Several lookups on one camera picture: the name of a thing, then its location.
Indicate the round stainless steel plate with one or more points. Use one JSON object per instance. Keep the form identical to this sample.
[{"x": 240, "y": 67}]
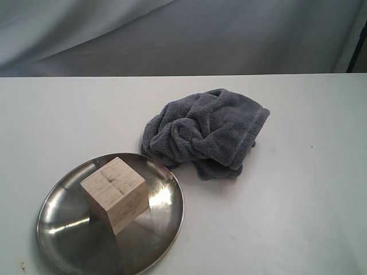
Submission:
[{"x": 72, "y": 240}]

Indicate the grey fluffy towel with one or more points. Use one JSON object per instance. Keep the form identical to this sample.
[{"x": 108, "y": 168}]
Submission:
[{"x": 214, "y": 130}]

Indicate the black stand pole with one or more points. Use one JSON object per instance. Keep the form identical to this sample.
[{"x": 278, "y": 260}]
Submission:
[{"x": 357, "y": 63}]

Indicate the wooden cube block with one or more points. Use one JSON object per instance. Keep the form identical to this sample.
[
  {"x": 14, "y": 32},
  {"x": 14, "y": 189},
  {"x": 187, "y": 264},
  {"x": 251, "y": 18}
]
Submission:
[{"x": 116, "y": 194}]

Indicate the grey backdrop cloth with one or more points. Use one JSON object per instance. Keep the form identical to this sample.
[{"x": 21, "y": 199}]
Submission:
[{"x": 177, "y": 38}]

